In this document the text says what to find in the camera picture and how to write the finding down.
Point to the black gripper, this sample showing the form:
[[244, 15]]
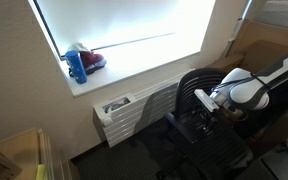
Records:
[[207, 119]]

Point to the black office chair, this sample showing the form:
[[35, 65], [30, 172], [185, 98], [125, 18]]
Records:
[[219, 154]]

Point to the black garment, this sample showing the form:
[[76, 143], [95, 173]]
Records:
[[258, 119]]

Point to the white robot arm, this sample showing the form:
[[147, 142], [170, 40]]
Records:
[[241, 91]]

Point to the brown leather sofa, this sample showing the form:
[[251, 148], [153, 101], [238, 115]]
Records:
[[259, 55]]

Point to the blue water bottle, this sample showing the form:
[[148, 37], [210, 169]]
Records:
[[76, 66]]

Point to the white cloth on sill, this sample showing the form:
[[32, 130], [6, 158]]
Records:
[[77, 47]]

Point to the light wooden dresser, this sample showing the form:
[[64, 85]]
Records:
[[32, 147]]

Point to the yellow sticky note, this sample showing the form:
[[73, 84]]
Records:
[[41, 170]]

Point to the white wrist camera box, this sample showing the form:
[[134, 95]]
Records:
[[210, 105]]

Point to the white wall heater unit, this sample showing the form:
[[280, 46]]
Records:
[[127, 114]]

